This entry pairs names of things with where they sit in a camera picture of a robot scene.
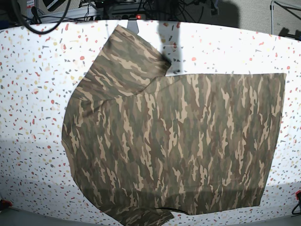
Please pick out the red clamp right corner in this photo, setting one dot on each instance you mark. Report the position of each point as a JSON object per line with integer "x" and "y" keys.
{"x": 298, "y": 195}

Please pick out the grey metal camera-stand base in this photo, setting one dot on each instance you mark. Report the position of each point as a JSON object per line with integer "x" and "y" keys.
{"x": 133, "y": 26}

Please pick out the white metal stand frame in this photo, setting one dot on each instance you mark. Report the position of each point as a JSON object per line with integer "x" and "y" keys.
{"x": 285, "y": 17}

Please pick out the red clamp left corner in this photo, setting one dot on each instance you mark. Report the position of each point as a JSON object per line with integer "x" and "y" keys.
{"x": 4, "y": 204}

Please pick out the red clamp corner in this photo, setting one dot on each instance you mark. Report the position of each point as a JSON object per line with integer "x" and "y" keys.
{"x": 4, "y": 204}
{"x": 298, "y": 195}

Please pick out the camouflage T-shirt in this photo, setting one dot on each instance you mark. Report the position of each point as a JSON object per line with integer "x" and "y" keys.
{"x": 142, "y": 144}

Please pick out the black power strip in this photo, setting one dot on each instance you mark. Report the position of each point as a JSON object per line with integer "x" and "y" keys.
{"x": 121, "y": 17}

